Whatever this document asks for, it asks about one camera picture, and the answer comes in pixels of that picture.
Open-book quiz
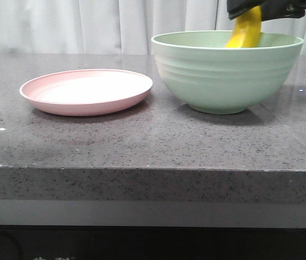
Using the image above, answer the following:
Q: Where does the white curtain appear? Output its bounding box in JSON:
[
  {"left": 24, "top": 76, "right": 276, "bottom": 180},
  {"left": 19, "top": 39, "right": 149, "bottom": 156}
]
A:
[{"left": 0, "top": 0, "right": 306, "bottom": 57}]

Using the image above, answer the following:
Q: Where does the pink plate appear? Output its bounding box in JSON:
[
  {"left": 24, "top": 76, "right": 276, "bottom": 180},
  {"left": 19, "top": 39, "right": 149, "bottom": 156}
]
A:
[{"left": 20, "top": 69, "right": 153, "bottom": 116}]

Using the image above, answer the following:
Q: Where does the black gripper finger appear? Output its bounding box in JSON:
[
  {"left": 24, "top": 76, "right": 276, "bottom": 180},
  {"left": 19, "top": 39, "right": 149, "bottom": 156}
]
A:
[
  {"left": 260, "top": 0, "right": 306, "bottom": 21},
  {"left": 226, "top": 0, "right": 263, "bottom": 20}
]

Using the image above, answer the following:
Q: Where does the green bowl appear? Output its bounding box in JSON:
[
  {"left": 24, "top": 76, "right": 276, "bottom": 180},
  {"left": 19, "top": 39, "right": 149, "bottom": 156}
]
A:
[{"left": 151, "top": 30, "right": 304, "bottom": 114}]

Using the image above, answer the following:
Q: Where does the yellow banana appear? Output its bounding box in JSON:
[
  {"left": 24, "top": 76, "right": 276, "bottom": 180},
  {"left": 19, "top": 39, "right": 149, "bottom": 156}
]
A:
[{"left": 225, "top": 6, "right": 262, "bottom": 48}]

